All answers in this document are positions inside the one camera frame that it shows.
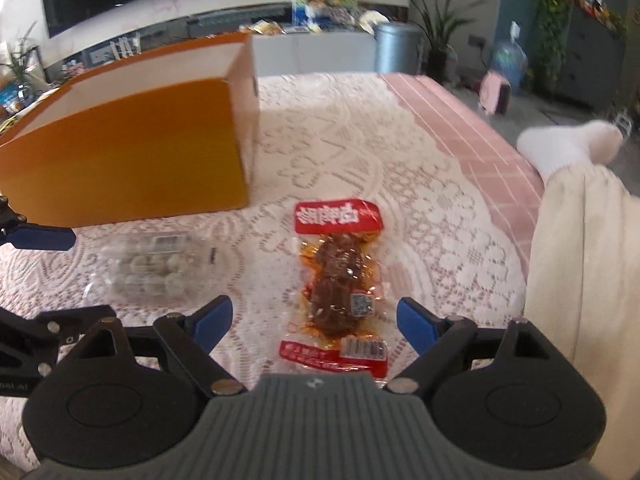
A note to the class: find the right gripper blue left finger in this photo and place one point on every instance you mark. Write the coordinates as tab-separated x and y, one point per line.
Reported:
188	341

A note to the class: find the clear quail egg packet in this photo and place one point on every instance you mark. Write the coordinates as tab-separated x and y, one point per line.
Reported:
151	268

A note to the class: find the red spicy meat packet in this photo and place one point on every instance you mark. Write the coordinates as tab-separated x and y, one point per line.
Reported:
336	328

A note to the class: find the white lace tablecloth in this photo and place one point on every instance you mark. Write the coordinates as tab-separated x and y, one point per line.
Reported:
458	205

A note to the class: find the teddy bear gift box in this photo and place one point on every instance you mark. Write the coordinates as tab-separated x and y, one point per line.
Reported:
324	14

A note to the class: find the orange cardboard box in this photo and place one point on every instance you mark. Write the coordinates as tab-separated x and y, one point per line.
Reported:
164	133

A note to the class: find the snack pile on cabinet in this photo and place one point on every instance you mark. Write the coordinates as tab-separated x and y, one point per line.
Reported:
263	28

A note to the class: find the beige trouser leg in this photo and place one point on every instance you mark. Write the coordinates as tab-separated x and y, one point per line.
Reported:
583	294

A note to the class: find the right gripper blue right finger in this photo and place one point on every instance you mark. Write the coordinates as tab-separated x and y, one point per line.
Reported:
439	343

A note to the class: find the trailing green ivy plant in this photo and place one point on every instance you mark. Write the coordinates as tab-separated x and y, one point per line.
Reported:
552	21

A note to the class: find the pink small heater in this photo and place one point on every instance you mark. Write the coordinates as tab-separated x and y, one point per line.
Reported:
494	95

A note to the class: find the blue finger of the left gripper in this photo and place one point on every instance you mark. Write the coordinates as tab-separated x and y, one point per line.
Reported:
17	231
65	326

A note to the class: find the white wifi router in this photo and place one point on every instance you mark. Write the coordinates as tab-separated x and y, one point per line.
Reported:
126	46

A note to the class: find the potted aloe plant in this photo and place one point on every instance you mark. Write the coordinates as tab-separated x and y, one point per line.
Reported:
20	53

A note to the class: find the white sock foot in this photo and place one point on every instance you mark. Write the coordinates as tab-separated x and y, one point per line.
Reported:
553	148

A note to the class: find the white tv cabinet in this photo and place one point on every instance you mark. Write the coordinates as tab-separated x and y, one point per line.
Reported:
301	54

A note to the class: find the green potted floor plant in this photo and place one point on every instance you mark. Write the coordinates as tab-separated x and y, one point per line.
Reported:
438	21

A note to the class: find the dark grey drawer cabinet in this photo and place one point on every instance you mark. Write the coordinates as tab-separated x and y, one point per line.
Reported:
592	64

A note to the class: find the grey metal trash bin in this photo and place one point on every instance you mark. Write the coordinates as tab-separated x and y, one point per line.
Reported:
399	48

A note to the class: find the blue water jug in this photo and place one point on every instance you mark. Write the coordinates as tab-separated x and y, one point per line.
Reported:
509	60

